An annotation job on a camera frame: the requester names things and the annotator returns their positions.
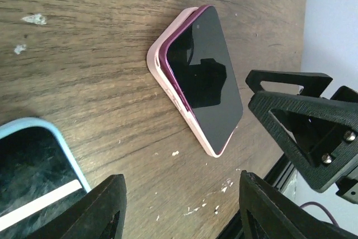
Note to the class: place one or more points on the pink phone case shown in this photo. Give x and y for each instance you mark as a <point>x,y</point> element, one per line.
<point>156,70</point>

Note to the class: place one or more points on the red phone black screen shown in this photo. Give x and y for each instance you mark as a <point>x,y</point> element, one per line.
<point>196,61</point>

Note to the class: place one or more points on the light blue phone case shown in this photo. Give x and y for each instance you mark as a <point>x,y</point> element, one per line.
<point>28,209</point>

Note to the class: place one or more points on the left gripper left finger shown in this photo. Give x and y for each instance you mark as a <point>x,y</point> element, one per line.
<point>99,214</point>

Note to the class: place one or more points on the blue phone black screen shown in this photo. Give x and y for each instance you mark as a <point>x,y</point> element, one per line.
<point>34,164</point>

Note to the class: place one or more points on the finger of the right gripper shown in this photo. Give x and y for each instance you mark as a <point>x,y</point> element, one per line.
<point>313,84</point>

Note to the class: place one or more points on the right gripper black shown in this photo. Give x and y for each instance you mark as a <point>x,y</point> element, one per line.
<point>319,136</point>

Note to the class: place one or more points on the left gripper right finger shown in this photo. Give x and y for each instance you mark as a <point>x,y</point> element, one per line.
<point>302,223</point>

